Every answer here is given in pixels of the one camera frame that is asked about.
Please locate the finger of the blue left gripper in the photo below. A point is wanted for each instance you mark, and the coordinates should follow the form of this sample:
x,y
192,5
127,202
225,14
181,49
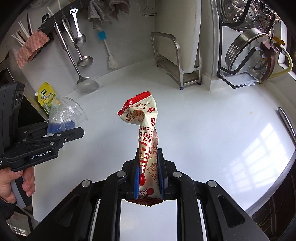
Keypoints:
x,y
53,127
67,135

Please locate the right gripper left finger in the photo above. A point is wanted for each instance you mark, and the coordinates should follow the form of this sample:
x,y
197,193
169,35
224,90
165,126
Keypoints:
x,y
136,171

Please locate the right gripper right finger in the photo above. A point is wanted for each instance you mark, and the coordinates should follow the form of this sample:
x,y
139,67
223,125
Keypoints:
x,y
160,160

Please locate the clear plastic cup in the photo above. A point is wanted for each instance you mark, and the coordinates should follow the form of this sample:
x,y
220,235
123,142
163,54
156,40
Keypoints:
x,y
69,109

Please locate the red white snack wrapper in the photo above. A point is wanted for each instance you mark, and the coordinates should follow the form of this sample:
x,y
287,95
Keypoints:
x,y
142,110

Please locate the black kitchen sink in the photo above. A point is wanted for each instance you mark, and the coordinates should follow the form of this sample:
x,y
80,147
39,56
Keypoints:
x,y
274,212

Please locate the person's left hand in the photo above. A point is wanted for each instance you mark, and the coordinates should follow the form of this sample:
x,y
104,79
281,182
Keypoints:
x,y
13,182

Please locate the yellow green detergent pouch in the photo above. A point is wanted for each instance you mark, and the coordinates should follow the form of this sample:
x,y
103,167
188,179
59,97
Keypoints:
x,y
47,97

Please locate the pink sponge cloth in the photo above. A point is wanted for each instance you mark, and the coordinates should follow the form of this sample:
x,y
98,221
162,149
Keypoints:
x,y
27,52

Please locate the small steel spoon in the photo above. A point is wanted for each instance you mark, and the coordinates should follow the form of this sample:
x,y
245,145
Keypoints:
x,y
80,39

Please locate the grey hanging towel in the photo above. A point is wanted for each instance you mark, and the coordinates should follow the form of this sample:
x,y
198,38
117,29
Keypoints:
x,y
97,15

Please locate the steel knife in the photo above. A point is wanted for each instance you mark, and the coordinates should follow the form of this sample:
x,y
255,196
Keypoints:
x,y
288,124

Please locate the steel colander pot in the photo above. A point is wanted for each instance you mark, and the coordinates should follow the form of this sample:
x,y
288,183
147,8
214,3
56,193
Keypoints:
x,y
244,53

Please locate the white cutting board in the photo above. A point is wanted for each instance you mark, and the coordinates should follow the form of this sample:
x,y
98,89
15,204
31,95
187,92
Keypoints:
x,y
182,19

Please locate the steel steamer tray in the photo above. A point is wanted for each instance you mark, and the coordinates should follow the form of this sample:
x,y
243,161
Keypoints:
x,y
242,15

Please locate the blue handled bottle brush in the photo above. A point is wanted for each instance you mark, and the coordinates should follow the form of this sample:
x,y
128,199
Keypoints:
x,y
112,63

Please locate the black wire pot rack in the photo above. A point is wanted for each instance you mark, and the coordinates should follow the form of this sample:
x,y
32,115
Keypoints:
x,y
246,78

